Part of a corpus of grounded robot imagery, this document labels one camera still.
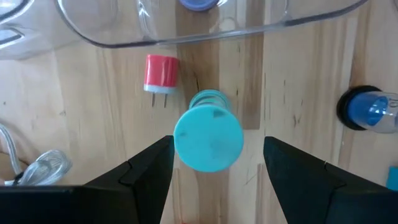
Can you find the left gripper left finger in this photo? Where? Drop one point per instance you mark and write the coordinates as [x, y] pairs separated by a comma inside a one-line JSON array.
[[149, 186]]

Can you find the teal rectangular block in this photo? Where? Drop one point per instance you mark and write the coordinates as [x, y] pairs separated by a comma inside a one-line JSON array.
[[393, 179]]

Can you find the purple sand timer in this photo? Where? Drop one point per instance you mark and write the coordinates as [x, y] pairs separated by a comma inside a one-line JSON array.
[[197, 3]]

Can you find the black blue sand timer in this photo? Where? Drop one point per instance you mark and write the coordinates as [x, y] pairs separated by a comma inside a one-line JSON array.
[[367, 110]]

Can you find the pink small plug charger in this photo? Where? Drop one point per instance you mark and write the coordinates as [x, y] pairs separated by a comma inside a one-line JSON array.
[[161, 73]]

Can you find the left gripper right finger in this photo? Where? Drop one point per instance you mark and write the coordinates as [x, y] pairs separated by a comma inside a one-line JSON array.
[[304, 193]]

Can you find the clear plastic bin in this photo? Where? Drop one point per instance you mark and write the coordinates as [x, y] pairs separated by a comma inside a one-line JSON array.
[[124, 18], [12, 37]]

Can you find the teal sand timer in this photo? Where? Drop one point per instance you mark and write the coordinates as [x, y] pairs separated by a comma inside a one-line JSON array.
[[208, 140]]

